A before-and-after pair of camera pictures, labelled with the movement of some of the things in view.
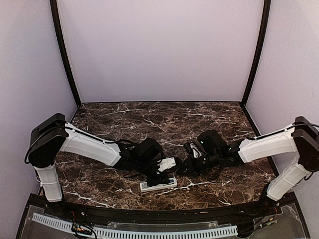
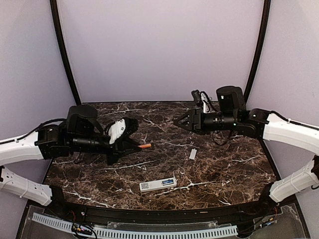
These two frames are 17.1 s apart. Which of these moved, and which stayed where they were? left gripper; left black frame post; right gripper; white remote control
Moved: left gripper; right gripper
Stayed: left black frame post; white remote control
